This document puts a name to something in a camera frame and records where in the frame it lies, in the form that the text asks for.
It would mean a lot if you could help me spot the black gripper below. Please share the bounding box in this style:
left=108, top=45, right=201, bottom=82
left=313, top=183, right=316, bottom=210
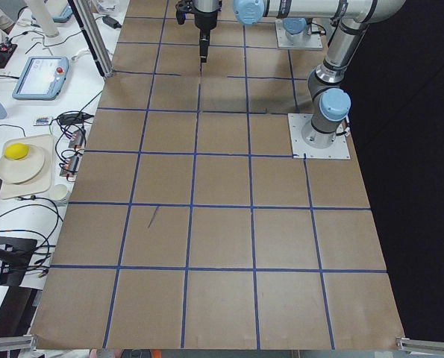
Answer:
left=198, top=30, right=210, bottom=63

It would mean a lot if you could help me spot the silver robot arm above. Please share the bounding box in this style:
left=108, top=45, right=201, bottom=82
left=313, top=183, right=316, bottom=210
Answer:
left=175, top=0, right=313, bottom=63
left=233, top=0, right=404, bottom=149

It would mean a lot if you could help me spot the black power adapter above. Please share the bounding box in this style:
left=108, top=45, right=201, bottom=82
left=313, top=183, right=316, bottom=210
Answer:
left=102, top=15, right=122, bottom=29

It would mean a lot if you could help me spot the blue teach pendant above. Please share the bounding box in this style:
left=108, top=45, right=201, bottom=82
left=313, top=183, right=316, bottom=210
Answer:
left=52, top=5, right=73, bottom=23
left=12, top=56, right=69, bottom=101

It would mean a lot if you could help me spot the white cardboard tube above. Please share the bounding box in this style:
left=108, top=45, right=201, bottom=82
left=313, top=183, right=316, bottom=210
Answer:
left=25, top=0, right=59, bottom=38

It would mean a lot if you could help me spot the upper brown circuit board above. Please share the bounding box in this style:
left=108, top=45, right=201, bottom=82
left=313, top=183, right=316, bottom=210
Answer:
left=68, top=128, right=86, bottom=149

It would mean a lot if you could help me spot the brown circuit board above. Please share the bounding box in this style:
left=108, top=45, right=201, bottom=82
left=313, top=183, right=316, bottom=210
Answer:
left=60, top=155, right=80, bottom=178
left=68, top=128, right=86, bottom=149

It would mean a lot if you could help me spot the lower brown circuit board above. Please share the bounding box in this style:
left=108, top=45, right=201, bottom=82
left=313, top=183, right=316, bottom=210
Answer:
left=60, top=155, right=80, bottom=178

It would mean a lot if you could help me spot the white paper cup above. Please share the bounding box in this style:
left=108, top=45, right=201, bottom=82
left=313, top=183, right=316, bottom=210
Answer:
left=49, top=184, right=71, bottom=205

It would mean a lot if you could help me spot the beige tray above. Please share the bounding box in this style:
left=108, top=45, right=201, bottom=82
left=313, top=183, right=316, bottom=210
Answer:
left=0, top=134, right=54, bottom=199

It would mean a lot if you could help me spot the yellow lemon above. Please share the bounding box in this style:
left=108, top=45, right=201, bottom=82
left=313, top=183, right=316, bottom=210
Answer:
left=4, top=142, right=29, bottom=160

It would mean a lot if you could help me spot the beige plate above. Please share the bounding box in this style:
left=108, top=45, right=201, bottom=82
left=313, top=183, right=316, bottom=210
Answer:
left=0, top=145, right=45, bottom=183

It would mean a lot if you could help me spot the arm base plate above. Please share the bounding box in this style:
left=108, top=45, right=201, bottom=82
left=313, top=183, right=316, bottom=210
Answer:
left=288, top=113, right=351, bottom=160
left=275, top=18, right=324, bottom=51

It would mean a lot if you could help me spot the aluminium frame post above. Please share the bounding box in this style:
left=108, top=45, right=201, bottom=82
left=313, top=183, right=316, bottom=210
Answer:
left=68, top=0, right=113, bottom=78

